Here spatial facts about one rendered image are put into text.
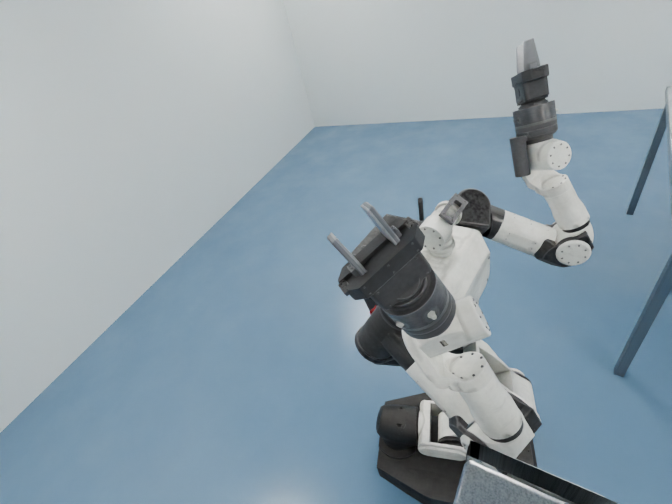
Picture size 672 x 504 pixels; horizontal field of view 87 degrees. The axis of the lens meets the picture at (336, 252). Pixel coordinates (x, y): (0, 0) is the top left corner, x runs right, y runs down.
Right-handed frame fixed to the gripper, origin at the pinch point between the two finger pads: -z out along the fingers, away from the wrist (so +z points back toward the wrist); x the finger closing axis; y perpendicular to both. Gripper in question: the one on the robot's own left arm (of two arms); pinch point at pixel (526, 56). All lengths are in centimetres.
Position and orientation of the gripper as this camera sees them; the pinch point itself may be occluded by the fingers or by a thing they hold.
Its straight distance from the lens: 102.9
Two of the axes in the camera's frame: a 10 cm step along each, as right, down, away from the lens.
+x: -2.0, 3.1, -9.3
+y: -9.4, 2.1, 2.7
